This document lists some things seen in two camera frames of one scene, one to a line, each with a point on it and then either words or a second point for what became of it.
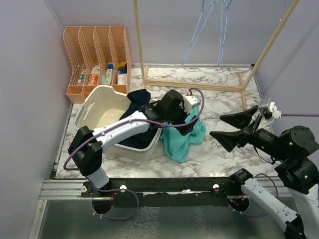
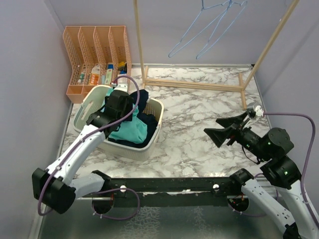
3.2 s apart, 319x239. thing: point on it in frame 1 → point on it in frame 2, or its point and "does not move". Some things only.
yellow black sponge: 121,66 does not move
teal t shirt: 178,146 → 134,131
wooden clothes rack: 206,85 does not move
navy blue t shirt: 138,98 does not move
